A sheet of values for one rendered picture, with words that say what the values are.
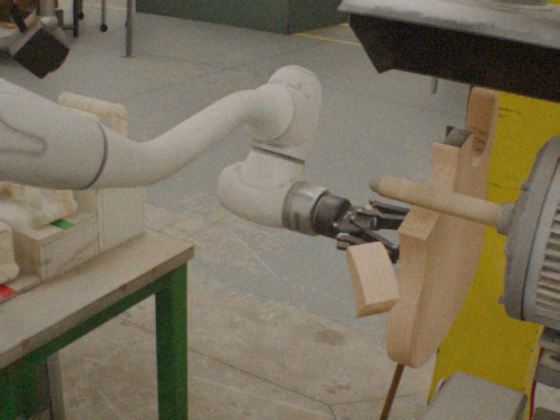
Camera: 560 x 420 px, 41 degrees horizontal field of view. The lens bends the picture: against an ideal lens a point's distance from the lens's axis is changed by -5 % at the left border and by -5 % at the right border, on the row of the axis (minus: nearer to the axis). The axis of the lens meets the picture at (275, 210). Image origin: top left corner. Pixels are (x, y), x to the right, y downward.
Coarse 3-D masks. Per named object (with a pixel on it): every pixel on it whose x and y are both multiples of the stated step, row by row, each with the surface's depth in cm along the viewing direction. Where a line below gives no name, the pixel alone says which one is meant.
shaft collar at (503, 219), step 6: (504, 204) 101; (510, 204) 101; (504, 210) 101; (510, 210) 100; (498, 216) 101; (504, 216) 100; (498, 222) 101; (504, 222) 100; (498, 228) 101; (504, 228) 101; (504, 234) 102
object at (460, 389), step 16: (448, 384) 88; (464, 384) 89; (480, 384) 89; (496, 384) 89; (432, 400) 87; (448, 400) 86; (464, 400) 86; (480, 400) 86; (496, 400) 86; (512, 400) 86; (432, 416) 83; (448, 416) 83; (464, 416) 83; (480, 416) 83; (496, 416) 83; (512, 416) 83
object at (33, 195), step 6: (24, 186) 141; (30, 192) 141; (36, 192) 141; (30, 198) 141; (36, 198) 142; (30, 204) 142; (36, 204) 142; (42, 204) 144; (30, 210) 142; (36, 210) 142; (30, 216) 143; (30, 222) 143; (30, 228) 144; (36, 228) 144
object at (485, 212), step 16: (384, 176) 110; (384, 192) 110; (400, 192) 108; (416, 192) 107; (432, 192) 106; (448, 192) 106; (432, 208) 107; (448, 208) 105; (464, 208) 104; (480, 208) 103; (496, 208) 102
